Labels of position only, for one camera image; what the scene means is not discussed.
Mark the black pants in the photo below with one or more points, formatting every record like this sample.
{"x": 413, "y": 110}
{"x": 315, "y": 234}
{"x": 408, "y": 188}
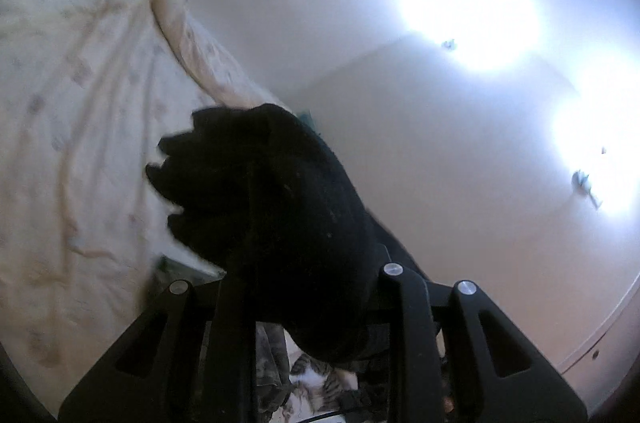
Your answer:
{"x": 275, "y": 203}

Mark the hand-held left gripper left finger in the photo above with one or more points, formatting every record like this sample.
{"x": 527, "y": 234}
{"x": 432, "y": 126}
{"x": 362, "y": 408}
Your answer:
{"x": 235, "y": 328}

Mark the grey striped fluffy cloth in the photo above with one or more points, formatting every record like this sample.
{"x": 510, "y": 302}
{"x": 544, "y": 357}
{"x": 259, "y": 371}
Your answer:
{"x": 320, "y": 378}

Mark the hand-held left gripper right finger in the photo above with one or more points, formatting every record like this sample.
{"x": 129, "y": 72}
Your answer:
{"x": 407, "y": 328}

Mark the camouflage pants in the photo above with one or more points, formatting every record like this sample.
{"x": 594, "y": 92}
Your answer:
{"x": 272, "y": 363}

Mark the cream bear printed blanket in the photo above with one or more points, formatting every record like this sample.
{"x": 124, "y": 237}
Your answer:
{"x": 75, "y": 103}

